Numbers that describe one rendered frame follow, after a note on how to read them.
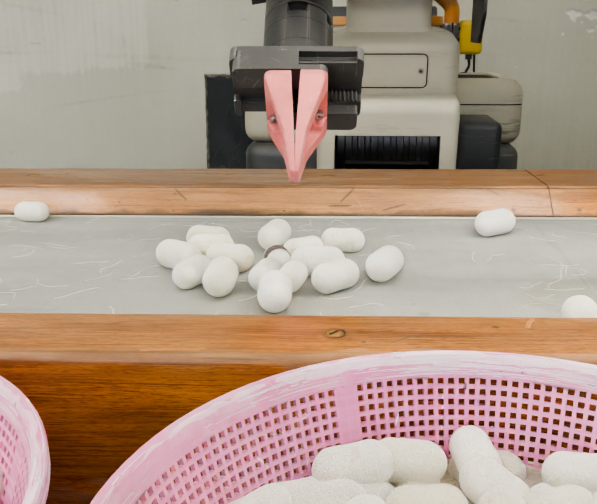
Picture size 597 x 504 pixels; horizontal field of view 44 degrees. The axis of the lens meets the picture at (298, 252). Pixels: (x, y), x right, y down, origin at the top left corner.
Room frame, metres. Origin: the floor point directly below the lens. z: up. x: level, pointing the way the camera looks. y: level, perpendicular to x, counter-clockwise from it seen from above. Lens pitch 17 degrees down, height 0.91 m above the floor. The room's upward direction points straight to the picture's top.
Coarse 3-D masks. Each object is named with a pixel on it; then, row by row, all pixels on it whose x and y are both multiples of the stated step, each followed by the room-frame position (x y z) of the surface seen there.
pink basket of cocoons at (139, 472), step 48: (288, 384) 0.28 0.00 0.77; (336, 384) 0.29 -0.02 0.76; (384, 384) 0.30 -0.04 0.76; (432, 384) 0.30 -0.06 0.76; (480, 384) 0.30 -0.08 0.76; (576, 384) 0.29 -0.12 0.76; (192, 432) 0.25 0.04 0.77; (240, 432) 0.26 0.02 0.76; (288, 432) 0.27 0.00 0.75; (336, 432) 0.28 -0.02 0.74; (384, 432) 0.29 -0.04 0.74; (528, 432) 0.29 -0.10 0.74; (576, 432) 0.28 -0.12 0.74; (144, 480) 0.22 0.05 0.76; (192, 480) 0.24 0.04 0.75; (240, 480) 0.25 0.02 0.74; (288, 480) 0.27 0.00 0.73
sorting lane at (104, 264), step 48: (0, 240) 0.59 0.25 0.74; (48, 240) 0.59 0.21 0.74; (96, 240) 0.59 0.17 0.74; (144, 240) 0.59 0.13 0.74; (240, 240) 0.59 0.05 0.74; (384, 240) 0.59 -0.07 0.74; (432, 240) 0.59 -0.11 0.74; (480, 240) 0.59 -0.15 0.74; (528, 240) 0.59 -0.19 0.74; (576, 240) 0.59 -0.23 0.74; (0, 288) 0.48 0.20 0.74; (48, 288) 0.48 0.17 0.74; (96, 288) 0.48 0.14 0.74; (144, 288) 0.48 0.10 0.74; (192, 288) 0.47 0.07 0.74; (240, 288) 0.47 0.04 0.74; (384, 288) 0.47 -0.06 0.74; (432, 288) 0.47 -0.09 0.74; (480, 288) 0.47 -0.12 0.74; (528, 288) 0.47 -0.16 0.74; (576, 288) 0.47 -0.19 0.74
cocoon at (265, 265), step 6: (270, 258) 0.48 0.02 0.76; (258, 264) 0.47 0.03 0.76; (264, 264) 0.47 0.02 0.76; (270, 264) 0.47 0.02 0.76; (276, 264) 0.48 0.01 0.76; (252, 270) 0.47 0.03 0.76; (258, 270) 0.46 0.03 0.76; (264, 270) 0.46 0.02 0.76; (270, 270) 0.47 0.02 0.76; (252, 276) 0.46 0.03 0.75; (258, 276) 0.46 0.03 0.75; (252, 282) 0.46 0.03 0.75; (258, 282) 0.46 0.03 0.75
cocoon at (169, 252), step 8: (168, 240) 0.52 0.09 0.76; (176, 240) 0.52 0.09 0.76; (160, 248) 0.51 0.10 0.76; (168, 248) 0.51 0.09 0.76; (176, 248) 0.51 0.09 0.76; (184, 248) 0.51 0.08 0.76; (192, 248) 0.51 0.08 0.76; (160, 256) 0.51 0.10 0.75; (168, 256) 0.51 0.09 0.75; (176, 256) 0.50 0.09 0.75; (184, 256) 0.50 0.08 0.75; (168, 264) 0.51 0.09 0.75; (176, 264) 0.50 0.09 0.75
